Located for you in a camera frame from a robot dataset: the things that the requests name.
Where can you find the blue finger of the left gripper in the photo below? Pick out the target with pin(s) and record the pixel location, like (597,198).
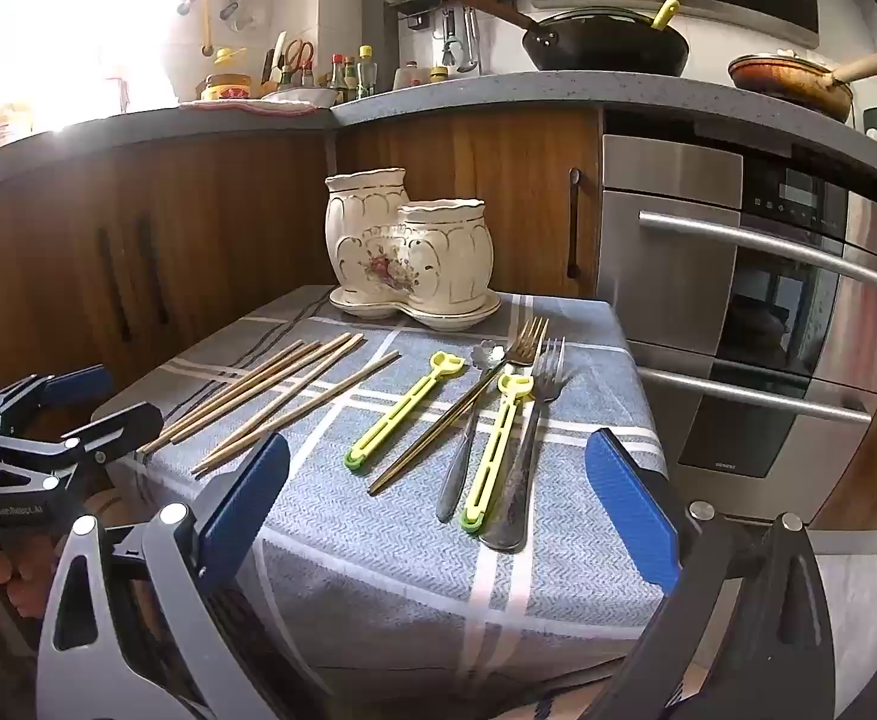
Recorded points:
(118,434)
(73,388)

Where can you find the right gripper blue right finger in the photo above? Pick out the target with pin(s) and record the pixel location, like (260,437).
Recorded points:
(628,493)

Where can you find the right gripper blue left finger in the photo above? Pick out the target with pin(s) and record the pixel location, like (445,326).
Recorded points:
(232,509)

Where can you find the silver fork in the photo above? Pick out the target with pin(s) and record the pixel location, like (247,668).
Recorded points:
(509,527)

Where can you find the yellow green plastic tool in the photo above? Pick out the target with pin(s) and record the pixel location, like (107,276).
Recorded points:
(442,365)
(513,389)

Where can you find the gold fork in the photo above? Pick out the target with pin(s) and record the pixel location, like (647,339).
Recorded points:
(522,353)

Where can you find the silver flower spoon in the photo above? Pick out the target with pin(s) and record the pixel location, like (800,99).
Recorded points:
(486,355)

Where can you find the person's left hand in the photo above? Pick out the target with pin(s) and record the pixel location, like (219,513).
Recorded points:
(27,575)

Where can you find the grey plaid table cloth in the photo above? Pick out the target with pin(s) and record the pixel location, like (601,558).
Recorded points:
(375,596)

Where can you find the stainless steel oven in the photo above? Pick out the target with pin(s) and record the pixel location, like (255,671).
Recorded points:
(746,285)

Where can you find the cream floral ceramic utensil holder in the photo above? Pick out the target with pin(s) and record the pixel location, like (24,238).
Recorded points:
(430,260)

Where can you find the yellow lidded jar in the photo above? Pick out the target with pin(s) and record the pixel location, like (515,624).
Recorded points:
(225,86)

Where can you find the white red-edged cloth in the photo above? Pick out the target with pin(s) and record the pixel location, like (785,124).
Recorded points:
(268,107)

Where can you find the white bowl on counter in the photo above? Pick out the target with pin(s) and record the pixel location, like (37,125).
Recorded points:
(316,97)

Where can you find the red-cap sauce bottle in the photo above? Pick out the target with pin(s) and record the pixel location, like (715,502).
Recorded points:
(337,80)

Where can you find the white jug red cap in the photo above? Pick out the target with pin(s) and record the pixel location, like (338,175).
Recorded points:
(410,75)

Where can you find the yellow mustard jar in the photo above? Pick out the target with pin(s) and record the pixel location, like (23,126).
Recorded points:
(438,75)

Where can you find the black cabinet door handle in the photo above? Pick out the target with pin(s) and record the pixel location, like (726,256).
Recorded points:
(575,180)

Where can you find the brown frying pan wooden handle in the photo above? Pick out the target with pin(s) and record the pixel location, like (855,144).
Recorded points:
(802,82)

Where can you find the black wok with brown handle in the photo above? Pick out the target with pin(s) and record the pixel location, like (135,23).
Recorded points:
(596,38)

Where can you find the yellow spatula handle in wok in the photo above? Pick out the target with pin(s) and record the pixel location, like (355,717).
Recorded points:
(665,14)

